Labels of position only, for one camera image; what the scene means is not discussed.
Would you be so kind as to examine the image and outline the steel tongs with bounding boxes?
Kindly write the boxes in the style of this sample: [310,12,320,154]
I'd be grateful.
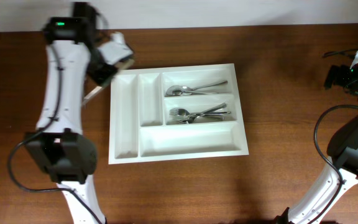
[82,58,135,106]

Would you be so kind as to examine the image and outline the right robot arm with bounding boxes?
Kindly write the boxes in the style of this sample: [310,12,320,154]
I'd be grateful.
[273,48,358,223]

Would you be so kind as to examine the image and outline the steel fork dark handle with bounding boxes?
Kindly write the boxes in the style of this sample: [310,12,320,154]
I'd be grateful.
[169,109,231,119]

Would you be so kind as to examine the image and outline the steel spoon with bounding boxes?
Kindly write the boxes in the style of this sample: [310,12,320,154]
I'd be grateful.
[179,80,228,94]
[166,85,217,96]

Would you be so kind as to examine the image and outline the white plastic cutlery tray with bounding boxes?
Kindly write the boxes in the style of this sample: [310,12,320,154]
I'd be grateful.
[108,63,249,164]

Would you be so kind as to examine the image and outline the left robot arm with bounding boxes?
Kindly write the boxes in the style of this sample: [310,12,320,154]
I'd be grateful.
[21,2,134,223]

